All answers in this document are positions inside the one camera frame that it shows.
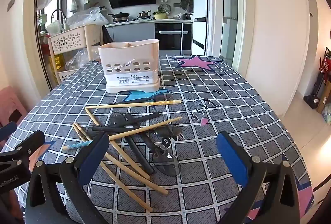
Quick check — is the large clear plastic bag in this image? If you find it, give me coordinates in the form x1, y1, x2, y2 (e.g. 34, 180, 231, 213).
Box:
66, 6, 109, 29

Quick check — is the wooden chopstick blue patterned end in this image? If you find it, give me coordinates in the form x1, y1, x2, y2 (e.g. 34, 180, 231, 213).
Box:
62, 139, 93, 151

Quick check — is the crumpled clear plastic bag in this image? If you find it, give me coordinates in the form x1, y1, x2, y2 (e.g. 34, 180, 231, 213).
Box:
65, 48, 90, 71

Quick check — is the black wok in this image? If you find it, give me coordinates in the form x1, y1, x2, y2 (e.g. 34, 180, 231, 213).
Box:
107, 12, 131, 23

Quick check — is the pink plastic stool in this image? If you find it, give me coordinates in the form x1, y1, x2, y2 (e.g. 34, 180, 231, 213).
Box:
0, 86, 28, 137

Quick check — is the curved kitchen faucet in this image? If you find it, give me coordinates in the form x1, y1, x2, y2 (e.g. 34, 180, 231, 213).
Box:
51, 9, 67, 24

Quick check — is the glass sliding door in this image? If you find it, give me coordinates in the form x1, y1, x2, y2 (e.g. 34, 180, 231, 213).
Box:
207, 0, 246, 69

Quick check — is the round black grill pan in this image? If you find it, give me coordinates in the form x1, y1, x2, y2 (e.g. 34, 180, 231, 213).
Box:
180, 0, 194, 11

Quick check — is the grey kitchen base cabinet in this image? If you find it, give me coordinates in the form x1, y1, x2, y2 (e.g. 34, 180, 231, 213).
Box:
105, 20, 156, 46

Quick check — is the grey checked star tablecloth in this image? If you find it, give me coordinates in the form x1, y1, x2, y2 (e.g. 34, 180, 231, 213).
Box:
0, 50, 314, 224

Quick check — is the beige plastic utensil holder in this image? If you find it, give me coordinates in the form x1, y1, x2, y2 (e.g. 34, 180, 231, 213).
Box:
98, 41, 161, 93

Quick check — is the dark hanging cloth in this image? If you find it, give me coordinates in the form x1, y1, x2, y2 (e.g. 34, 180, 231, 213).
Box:
102, 25, 114, 45

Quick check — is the yellow shiny packet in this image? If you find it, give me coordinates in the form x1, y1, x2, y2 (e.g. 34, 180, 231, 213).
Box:
49, 54, 65, 72

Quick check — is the black red equipment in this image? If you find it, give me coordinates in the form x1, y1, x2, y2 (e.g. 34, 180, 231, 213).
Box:
304, 47, 331, 109

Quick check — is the black built-in oven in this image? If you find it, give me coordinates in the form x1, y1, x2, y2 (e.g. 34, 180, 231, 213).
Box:
154, 23, 193, 51

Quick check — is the beige flower-cutout storage cart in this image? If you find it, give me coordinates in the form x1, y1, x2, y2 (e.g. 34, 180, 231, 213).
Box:
47, 25, 104, 82

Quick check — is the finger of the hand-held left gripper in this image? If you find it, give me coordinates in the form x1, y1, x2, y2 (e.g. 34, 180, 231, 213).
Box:
0, 130, 46, 161
0, 121, 17, 141

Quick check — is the wooden chopstick yellow patterned end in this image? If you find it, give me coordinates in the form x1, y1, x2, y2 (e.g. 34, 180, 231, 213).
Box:
85, 99, 181, 111

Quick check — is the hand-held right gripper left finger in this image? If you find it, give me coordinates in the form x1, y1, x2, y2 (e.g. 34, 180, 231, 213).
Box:
24, 132, 110, 224

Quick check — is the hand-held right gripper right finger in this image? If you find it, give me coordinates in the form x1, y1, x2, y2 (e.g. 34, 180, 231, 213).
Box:
216, 131, 308, 224

